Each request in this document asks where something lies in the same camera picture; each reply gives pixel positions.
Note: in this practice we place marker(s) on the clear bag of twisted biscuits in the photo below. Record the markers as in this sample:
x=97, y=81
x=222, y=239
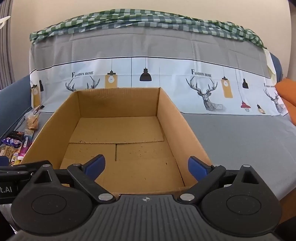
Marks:
x=32, y=122

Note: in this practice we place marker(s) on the green checked cloth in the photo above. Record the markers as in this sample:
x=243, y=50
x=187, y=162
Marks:
x=148, y=19

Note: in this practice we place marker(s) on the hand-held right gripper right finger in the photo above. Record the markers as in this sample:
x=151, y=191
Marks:
x=196, y=168

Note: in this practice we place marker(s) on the grey curtain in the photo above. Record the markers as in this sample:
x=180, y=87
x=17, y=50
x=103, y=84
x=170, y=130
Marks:
x=4, y=46

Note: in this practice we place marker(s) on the yellow snack packet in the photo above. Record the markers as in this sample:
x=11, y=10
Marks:
x=15, y=157

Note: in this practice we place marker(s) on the brown cardboard box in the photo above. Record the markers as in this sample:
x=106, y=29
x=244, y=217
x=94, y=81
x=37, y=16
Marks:
x=129, y=129

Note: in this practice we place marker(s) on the pale yellow cloth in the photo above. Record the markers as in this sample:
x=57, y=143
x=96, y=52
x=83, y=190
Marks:
x=270, y=67

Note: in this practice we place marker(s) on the tan grainy snack packet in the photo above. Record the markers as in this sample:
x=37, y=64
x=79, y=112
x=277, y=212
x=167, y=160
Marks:
x=5, y=150

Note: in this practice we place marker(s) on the purple snack packet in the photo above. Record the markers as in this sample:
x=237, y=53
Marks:
x=11, y=141

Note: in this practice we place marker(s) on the grey printed bed sheet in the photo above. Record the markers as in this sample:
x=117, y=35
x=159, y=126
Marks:
x=231, y=139

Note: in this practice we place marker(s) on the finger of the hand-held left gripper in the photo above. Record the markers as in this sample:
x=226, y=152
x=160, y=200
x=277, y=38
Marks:
x=23, y=166

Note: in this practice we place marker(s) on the orange cushion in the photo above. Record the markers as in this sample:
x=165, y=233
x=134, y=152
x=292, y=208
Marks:
x=289, y=97

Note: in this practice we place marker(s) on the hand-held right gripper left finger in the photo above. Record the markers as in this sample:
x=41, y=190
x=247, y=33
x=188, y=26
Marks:
x=96, y=165

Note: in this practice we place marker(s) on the pink purple stick packet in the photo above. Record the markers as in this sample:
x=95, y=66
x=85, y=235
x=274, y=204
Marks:
x=25, y=146

